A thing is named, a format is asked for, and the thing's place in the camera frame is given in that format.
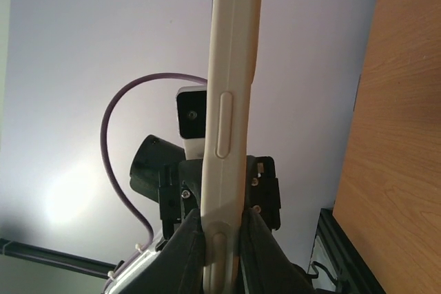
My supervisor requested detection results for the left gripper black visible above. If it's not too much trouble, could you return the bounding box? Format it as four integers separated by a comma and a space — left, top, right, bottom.
156, 154, 282, 240

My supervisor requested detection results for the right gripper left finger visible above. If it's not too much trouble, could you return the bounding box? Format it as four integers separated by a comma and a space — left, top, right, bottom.
120, 209, 205, 294

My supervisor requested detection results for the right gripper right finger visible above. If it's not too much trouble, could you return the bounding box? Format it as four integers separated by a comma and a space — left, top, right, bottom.
236, 209, 315, 293

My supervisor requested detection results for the white phone case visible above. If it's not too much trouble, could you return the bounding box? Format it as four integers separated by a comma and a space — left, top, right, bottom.
201, 0, 261, 293

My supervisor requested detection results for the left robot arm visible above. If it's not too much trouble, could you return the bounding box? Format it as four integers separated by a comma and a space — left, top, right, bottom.
104, 135, 284, 293

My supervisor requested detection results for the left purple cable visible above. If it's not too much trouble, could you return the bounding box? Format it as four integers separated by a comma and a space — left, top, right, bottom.
99, 72, 209, 294

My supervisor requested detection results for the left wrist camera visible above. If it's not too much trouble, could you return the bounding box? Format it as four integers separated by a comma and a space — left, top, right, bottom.
176, 85, 207, 160

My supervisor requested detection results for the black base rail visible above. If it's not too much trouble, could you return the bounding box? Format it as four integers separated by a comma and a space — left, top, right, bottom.
307, 209, 385, 294

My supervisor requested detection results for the black left frame post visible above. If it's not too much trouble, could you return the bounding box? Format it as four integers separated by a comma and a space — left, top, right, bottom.
1, 238, 116, 279

